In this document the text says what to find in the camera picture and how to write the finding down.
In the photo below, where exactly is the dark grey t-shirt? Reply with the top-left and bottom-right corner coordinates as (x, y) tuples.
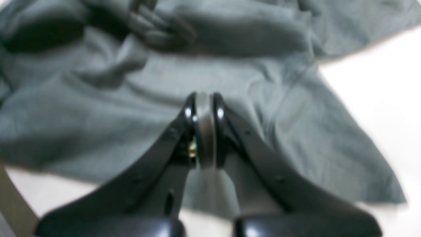
(1, 0), (420, 203)

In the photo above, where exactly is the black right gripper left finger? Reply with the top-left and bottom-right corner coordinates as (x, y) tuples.
(35, 93), (197, 237)

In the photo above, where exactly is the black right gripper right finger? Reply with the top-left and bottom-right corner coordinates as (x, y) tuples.
(210, 93), (383, 237)

